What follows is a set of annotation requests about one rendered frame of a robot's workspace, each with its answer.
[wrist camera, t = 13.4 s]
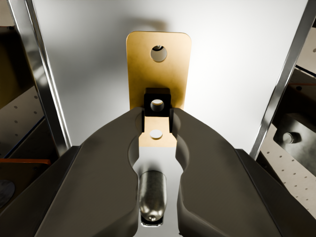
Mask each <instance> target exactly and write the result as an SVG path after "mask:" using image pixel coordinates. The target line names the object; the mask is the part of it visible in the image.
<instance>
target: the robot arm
mask: <svg viewBox="0 0 316 237"><path fill-rule="evenodd" d="M144 130H145V108H142V107H135V108H133V109H131V110H129V111H128V112H126V113H124V114H122V115H121V116H119V117H117V118H116V119H114V120H112V121H111V122H109V123H107V124H106V125H104V126H103V127H101V128H99V129H98V130H97V131H95V132H94V133H93V134H91V135H90V136H89V137H88V138H87V139H86V140H85V141H84V142H83V143H82V144H81V145H80V146H71V147H70V148H69V149H68V150H67V151H66V152H65V153H64V154H63V155H62V156H61V157H60V158H59V159H58V160H57V161H56V162H54V163H53V164H52V165H51V166H50V167H49V168H48V169H47V170H46V171H45V172H44V173H42V174H41V175H40V176H39V177H38V178H37V179H36V180H35V181H34V182H33V183H32V184H30V185H29V186H28V187H27V188H26V189H25V190H24V191H23V192H22V193H21V194H20V195H18V196H17V197H16V198H15V199H14V200H13V201H12V202H11V203H10V204H9V205H8V206H7V207H6V208H5V209H4V210H3V211H2V212H1V213H0V237H133V236H134V235H135V234H136V232H137V230H138V219H139V187H138V175H137V173H136V172H135V171H134V169H133V166H134V164H135V162H136V161H137V160H138V159H139V137H140V135H141V134H142V133H144ZM169 133H172V135H173V136H174V137H175V139H176V141H177V142H176V151H175V158H176V160H177V161H178V162H179V164H180V165H181V167H182V169H183V173H182V174H181V178H180V184H179V191H178V198H177V219H178V229H179V232H180V234H181V235H182V236H183V237H316V219H315V218H314V217H313V216H312V215H311V213H310V212H309V211H308V210H307V209H306V208H305V207H304V206H303V205H302V204H301V203H300V202H299V201H298V200H297V199H296V198H295V197H294V196H293V195H291V194H290V193H289V192H288V191H287V190H286V189H285V188H284V187H283V186H282V185H281V184H280V183H279V182H278V181H276V180H275V179H274V178H273V177H272V176H271V175H270V174H269V173H268V172H267V171H266V170H265V169H264V168H263V167H262V166H260V165H259V164H258V163H257V162H256V161H255V160H254V159H253V158H252V157H251V156H250V155H249V154H248V153H247V152H246V151H244V150H243V149H235V148H234V147H233V146H232V145H231V144H230V143H229V142H228V141H227V140H226V139H225V138H224V137H223V136H222V135H220V134H219V133H218V132H217V131H215V130H214V129H213V128H211V127H210V126H208V125H207V124H205V123H203V122H202V121H200V120H199V119H197V118H195V117H194V116H192V115H190V114H189V113H187V112H185V111H184V110H182V109H180V108H171V109H170V111H169Z"/></svg>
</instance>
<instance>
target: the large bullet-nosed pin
mask: <svg viewBox="0 0 316 237"><path fill-rule="evenodd" d="M166 205H167V188H166V176H165V175H164V174H163V173H162V172H159V171H154V170H152V171H147V172H144V173H143V174H142V175H141V176H140V182H139V210H140V213H141V215H142V217H143V218H144V219H146V220H148V221H157V220H159V219H160V218H161V217H162V216H163V215H164V213H165V210H166Z"/></svg>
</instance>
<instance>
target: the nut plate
mask: <svg viewBox="0 0 316 237"><path fill-rule="evenodd" d="M158 45H160V46H163V47H164V48H165V49H166V51H167V55H166V57H165V59H164V60H162V61H155V60H154V59H152V57H151V55H150V52H151V50H152V48H153V47H155V46H158ZM191 46H192V41H191V38H190V36H189V35H188V34H186V33H184V32H152V31H133V32H131V33H130V34H129V35H128V37H127V39H126V53H127V70H128V88H129V106H130V110H131V109H133V108H135V107H142V108H145V130H144V133H142V134H141V135H140V137H139V147H176V142H177V141H176V139H175V137H174V136H173V135H172V133H169V111H170V109H171V108H180V109H182V110H184V105H185V96H186V88H187V81H188V73H189V65H190V54H191ZM157 99H158V100H161V101H162V102H161V103H154V102H152V101H154V100H157ZM152 130H160V131H161V132H162V135H161V136H160V137H158V138H154V137H152V136H151V135H150V132H151V131H152Z"/></svg>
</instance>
